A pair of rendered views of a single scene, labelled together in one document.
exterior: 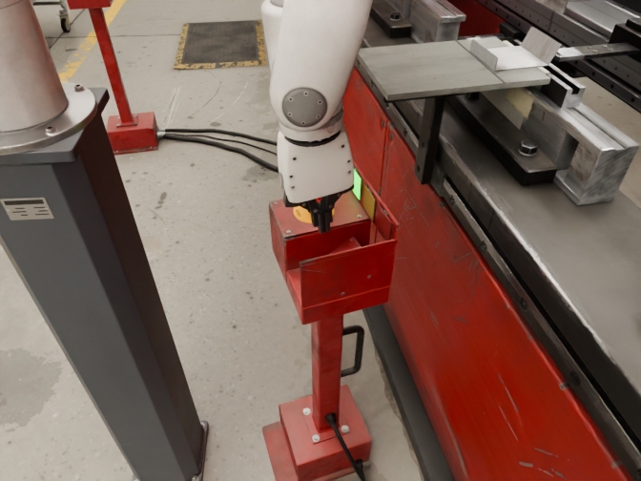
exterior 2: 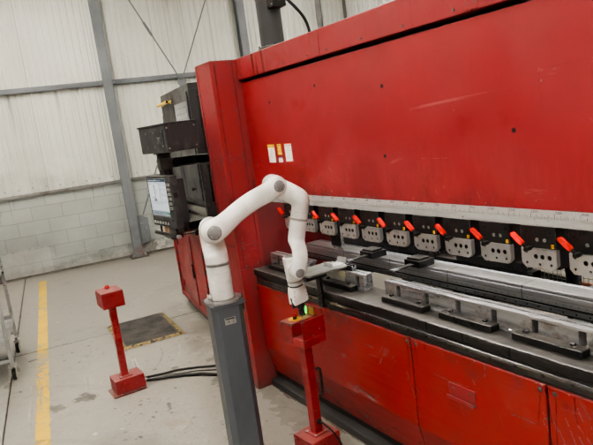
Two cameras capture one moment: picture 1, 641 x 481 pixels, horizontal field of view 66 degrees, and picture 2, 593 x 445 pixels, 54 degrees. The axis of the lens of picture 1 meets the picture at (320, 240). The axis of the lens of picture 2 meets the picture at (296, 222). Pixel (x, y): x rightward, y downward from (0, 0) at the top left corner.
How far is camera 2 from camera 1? 2.49 m
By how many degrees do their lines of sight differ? 36
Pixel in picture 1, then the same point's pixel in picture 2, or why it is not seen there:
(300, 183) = (296, 298)
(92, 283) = (242, 346)
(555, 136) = (353, 278)
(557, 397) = (375, 329)
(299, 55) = (298, 263)
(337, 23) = (304, 256)
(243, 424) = not seen: outside the picture
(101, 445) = not seen: outside the picture
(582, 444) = (383, 334)
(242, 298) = not seen: hidden behind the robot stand
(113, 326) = (246, 365)
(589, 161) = (362, 279)
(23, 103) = (230, 291)
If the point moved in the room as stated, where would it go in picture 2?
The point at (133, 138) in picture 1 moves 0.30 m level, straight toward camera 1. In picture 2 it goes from (131, 383) to (151, 393)
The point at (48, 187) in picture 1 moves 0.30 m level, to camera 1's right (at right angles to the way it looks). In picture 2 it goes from (236, 312) to (292, 299)
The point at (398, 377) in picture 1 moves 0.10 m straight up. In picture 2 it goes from (341, 418) to (338, 403)
